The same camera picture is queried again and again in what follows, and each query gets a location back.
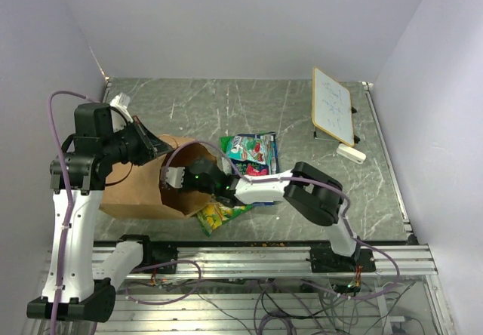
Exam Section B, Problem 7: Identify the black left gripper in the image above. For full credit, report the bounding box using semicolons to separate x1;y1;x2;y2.
103;115;174;166

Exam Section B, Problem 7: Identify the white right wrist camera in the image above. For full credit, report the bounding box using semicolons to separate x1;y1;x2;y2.
160;166;185;189

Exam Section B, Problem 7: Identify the brown paper bag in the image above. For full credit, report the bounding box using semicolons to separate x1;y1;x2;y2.
100;154;211;220

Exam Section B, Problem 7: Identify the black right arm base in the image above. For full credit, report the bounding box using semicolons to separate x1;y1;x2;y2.
306;247;376;273

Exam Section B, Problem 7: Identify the white board eraser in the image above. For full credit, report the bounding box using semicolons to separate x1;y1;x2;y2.
337;143;367;164

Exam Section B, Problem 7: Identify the yellow framed whiteboard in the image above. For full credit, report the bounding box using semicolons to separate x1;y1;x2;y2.
312;67;355;147

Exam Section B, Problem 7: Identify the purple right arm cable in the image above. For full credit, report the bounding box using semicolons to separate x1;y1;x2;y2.
158;140;401;301

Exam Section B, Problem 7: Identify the aluminium frame rail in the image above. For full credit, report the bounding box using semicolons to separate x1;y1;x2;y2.
157;245;438;278

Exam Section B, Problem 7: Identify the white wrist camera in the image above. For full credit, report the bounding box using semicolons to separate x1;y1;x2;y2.
109;93;133;132
160;166;185;189

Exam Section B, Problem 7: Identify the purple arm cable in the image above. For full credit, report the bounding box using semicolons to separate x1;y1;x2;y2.
46;91;203;335
158;140;401;301

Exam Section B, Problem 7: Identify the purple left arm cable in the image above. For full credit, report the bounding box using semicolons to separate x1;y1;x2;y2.
46;91;203;335

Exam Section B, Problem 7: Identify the yellow green snack packet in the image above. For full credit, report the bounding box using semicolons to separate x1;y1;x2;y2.
195;203;253;237

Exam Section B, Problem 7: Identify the teal snack packet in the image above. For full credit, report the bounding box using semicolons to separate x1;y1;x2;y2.
225;135;272;164

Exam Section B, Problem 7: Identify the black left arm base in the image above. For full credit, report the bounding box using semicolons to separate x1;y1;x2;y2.
131;241;178;274

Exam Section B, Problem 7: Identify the red snack packet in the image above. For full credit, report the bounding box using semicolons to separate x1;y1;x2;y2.
247;164;268;177

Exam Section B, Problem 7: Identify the green cassava chips bag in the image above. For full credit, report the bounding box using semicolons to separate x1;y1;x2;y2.
220;136;234;174

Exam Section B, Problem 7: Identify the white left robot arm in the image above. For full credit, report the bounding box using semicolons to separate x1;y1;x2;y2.
26;103;173;322

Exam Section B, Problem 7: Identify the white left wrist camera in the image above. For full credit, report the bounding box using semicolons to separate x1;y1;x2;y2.
109;93;133;132

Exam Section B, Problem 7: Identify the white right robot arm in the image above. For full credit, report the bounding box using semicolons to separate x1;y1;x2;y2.
173;158;360;272

